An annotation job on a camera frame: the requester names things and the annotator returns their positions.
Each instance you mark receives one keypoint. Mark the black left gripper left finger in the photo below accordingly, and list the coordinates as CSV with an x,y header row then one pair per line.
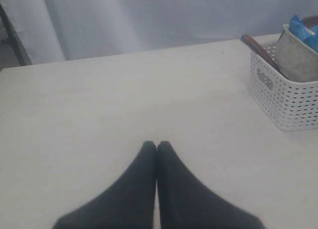
x,y
127,204

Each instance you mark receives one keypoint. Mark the blue chips bag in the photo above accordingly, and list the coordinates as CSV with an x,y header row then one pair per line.
x,y
306,35

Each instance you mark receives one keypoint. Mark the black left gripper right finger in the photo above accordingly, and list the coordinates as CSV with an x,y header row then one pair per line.
x,y
186,203

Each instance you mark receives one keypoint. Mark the white perforated plastic basket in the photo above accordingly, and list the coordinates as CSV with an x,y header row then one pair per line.
x,y
291,106

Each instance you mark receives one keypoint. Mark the brown wooden plate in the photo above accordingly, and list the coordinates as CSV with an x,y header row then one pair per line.
x,y
310,21

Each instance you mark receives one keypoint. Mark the dark metal frame post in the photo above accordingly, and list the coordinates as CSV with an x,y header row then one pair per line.
x,y
13,40

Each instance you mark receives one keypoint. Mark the pale green ceramic bowl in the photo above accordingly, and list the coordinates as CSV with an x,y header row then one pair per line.
x,y
296,61

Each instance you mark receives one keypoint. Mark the red-brown wooden spoon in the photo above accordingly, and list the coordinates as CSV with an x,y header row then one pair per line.
x,y
258,49

